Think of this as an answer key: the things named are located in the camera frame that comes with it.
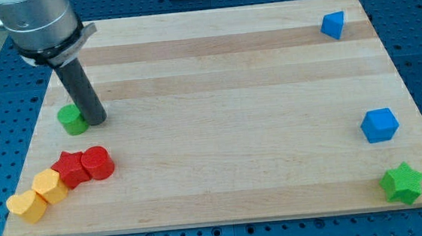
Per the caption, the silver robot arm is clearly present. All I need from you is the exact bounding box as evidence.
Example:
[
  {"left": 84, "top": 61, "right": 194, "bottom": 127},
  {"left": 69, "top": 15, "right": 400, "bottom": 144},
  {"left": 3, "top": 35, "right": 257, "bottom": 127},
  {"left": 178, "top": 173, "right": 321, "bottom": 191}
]
[{"left": 0, "top": 0, "right": 97, "bottom": 68}]

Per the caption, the green cylinder block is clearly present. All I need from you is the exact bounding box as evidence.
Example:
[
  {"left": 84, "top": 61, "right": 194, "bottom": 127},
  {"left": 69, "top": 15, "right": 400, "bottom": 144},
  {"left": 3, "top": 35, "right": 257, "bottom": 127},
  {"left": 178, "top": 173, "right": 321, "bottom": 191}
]
[{"left": 57, "top": 104, "right": 89, "bottom": 136}]

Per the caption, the yellow hexagon block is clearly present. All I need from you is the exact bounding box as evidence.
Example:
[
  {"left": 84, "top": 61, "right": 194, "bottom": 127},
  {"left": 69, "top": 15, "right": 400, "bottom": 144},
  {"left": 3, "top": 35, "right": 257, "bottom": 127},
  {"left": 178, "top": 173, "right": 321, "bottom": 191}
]
[{"left": 32, "top": 168, "right": 68, "bottom": 204}]

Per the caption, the wooden board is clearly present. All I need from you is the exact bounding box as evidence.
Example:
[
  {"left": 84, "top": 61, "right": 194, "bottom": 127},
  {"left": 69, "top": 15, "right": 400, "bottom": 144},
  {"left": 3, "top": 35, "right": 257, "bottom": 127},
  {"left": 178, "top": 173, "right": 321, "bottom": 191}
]
[{"left": 3, "top": 0, "right": 422, "bottom": 236}]

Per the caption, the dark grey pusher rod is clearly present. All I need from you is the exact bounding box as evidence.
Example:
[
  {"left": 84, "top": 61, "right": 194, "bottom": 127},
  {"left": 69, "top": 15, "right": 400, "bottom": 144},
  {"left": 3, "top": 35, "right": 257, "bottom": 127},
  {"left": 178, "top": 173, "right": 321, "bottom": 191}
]
[{"left": 55, "top": 59, "right": 107, "bottom": 126}]

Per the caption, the yellow heart block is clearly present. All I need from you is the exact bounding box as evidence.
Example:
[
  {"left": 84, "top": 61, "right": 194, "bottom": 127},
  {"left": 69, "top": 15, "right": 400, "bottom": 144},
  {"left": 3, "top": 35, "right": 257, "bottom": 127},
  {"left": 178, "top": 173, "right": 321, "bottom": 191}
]
[{"left": 6, "top": 189, "right": 47, "bottom": 224}]

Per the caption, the red cylinder block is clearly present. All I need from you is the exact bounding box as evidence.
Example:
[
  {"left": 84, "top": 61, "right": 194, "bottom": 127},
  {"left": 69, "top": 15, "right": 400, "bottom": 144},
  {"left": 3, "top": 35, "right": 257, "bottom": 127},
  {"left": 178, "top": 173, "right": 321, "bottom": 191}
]
[{"left": 80, "top": 146, "right": 115, "bottom": 180}]

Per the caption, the blue cube block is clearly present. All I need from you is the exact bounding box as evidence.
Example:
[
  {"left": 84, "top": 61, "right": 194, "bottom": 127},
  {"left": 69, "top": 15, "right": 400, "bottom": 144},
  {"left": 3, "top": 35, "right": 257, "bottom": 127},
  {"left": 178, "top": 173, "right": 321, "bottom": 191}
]
[{"left": 360, "top": 107, "right": 399, "bottom": 143}]

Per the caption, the green star block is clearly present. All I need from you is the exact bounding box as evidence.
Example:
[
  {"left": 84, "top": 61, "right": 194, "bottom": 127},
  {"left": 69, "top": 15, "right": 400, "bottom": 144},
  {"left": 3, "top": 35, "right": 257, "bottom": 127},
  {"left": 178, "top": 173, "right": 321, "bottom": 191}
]
[{"left": 379, "top": 162, "right": 422, "bottom": 205}]

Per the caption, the red star block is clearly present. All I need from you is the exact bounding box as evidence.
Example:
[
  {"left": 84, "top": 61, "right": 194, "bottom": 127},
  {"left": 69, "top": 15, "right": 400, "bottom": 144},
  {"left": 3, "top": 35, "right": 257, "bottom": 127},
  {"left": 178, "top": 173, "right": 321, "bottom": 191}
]
[{"left": 51, "top": 151, "right": 92, "bottom": 189}]

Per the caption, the blue triangle block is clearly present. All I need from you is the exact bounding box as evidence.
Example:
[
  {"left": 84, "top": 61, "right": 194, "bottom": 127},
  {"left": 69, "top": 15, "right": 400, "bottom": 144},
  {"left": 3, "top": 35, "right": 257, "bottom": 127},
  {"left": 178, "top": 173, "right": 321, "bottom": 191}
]
[{"left": 320, "top": 11, "right": 345, "bottom": 40}]

